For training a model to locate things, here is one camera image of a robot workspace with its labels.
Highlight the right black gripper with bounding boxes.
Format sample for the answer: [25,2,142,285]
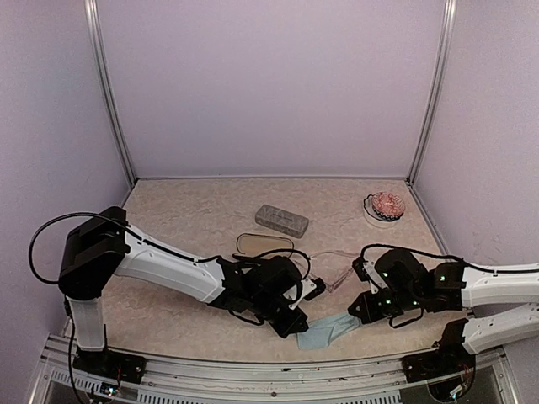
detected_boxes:
[349,288,422,325]

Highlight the blue cleaning cloth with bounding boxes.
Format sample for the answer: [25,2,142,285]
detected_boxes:
[297,312,361,351]

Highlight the clear frame glasses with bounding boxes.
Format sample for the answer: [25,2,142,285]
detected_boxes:
[291,250,355,293]

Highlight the black oval glasses case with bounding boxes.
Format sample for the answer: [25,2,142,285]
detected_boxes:
[232,233,295,261]

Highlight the grey glasses case green lining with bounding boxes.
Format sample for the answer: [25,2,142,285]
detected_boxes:
[254,205,309,239]

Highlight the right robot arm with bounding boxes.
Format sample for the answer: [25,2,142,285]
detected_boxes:
[348,245,538,374]

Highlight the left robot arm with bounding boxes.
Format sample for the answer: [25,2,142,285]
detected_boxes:
[58,206,315,375]

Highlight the red patterned bowl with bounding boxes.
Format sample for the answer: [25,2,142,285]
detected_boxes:
[363,192,406,229]

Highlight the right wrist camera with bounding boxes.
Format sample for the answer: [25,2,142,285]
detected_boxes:
[352,257,387,295]

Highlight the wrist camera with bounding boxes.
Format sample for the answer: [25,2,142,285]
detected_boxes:
[283,278,326,310]
[352,257,387,295]

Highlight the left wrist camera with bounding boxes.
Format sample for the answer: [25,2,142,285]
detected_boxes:
[283,278,326,310]

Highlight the aluminium front rail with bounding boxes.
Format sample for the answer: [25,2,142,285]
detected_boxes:
[25,335,524,403]

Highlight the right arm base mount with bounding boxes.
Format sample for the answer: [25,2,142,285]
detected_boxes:
[402,319,476,383]

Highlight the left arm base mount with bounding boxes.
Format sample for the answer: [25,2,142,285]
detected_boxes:
[73,334,147,385]

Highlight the right aluminium corner post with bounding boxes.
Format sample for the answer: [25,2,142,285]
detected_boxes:
[406,0,457,188]

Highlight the aluminium corner post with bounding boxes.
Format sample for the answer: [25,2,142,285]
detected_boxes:
[406,0,457,188]
[83,0,138,189]

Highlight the left aluminium corner post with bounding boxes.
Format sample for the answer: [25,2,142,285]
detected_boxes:
[83,0,138,189]

